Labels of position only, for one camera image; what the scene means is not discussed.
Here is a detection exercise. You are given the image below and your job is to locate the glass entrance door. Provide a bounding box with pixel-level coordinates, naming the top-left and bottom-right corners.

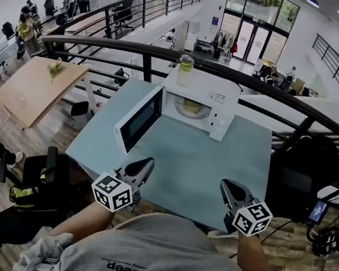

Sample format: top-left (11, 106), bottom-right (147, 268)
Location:
top-left (233, 16), bottom-right (274, 67)

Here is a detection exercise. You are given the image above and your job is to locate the black waste bin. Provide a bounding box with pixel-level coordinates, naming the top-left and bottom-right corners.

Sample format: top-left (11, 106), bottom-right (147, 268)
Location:
top-left (70, 98), bottom-right (90, 120)

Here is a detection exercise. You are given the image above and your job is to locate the person's left forearm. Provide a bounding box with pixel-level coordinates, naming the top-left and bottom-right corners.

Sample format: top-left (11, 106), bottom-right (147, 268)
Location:
top-left (49, 192), bottom-right (118, 247)

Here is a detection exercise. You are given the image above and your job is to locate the clear green water bottle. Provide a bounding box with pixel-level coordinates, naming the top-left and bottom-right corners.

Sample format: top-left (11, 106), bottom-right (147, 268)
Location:
top-left (174, 53), bottom-right (196, 89)

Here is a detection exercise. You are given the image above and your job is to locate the person's right forearm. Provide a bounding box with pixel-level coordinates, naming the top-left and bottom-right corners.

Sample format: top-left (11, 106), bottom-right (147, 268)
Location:
top-left (232, 231), bottom-right (282, 271)

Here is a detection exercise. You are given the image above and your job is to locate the clothes rack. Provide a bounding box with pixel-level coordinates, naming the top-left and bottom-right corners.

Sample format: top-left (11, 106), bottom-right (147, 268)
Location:
top-left (209, 29), bottom-right (242, 61)

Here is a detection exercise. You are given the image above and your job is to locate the person's grey shirt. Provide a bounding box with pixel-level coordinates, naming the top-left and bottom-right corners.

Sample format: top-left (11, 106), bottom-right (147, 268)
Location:
top-left (12, 189), bottom-right (311, 271)

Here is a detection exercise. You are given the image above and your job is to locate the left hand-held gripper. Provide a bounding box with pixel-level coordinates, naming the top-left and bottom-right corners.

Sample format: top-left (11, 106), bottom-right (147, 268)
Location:
top-left (87, 148), bottom-right (156, 218)

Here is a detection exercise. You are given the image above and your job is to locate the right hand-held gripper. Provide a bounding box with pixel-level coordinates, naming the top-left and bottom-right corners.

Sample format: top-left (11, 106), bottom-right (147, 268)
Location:
top-left (212, 178), bottom-right (278, 241)

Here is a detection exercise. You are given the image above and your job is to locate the small blue screen device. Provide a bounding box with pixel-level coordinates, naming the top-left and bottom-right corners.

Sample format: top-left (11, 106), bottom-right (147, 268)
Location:
top-left (307, 198), bottom-right (331, 227)

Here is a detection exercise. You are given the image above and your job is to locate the wooden table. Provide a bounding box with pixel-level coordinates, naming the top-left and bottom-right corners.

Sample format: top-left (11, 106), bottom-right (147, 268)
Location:
top-left (0, 50), bottom-right (91, 138)

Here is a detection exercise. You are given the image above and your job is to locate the yellow bowl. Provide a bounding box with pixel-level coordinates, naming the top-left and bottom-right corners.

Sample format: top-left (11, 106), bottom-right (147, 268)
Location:
top-left (181, 98), bottom-right (209, 118)

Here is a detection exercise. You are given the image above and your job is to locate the glass microwave turntable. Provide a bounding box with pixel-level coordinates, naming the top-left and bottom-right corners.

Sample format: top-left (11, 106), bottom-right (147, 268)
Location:
top-left (173, 95), bottom-right (212, 122)

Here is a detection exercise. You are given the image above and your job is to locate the white cabinet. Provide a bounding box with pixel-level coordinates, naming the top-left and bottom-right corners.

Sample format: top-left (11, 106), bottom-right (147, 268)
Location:
top-left (173, 18), bottom-right (202, 54)

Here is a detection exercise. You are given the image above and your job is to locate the white microwave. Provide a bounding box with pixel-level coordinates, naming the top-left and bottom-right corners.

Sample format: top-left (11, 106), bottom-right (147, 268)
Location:
top-left (109, 56), bottom-right (244, 173)

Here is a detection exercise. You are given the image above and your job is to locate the green plant sprig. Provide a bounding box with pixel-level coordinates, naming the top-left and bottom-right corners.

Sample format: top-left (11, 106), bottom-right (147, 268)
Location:
top-left (44, 57), bottom-right (65, 86)

